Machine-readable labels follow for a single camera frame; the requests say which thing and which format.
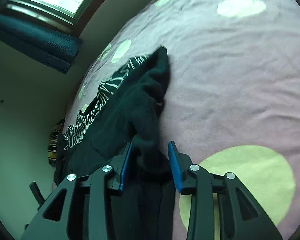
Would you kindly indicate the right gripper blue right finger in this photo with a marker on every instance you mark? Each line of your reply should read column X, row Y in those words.
column 240, row 214

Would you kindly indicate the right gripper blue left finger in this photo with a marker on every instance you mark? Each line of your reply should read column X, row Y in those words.
column 81, row 203

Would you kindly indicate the plain black sweatshirt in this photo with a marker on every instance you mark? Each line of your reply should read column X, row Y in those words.
column 144, row 209

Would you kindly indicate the black sweatshirt white line print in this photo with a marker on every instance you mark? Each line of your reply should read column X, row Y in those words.
column 100, row 97

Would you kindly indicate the striped yellow black cloth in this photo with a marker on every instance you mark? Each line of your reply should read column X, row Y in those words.
column 52, row 145

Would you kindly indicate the pink bedsheet green dots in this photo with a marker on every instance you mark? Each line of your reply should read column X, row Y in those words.
column 233, row 103

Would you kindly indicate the dark teal curtain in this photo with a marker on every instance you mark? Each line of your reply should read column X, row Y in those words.
column 49, row 47

